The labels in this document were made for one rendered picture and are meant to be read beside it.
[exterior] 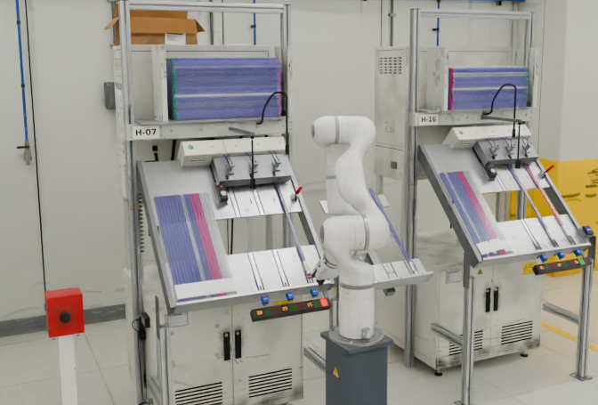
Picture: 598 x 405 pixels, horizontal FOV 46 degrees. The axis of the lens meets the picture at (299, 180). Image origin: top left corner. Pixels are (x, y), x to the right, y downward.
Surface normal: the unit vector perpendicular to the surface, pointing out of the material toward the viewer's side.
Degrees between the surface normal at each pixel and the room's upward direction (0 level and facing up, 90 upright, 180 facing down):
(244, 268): 45
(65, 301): 90
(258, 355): 90
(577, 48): 90
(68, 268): 90
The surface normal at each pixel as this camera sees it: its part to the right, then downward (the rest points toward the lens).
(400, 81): -0.91, 0.07
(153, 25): 0.44, -0.03
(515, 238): 0.29, -0.61
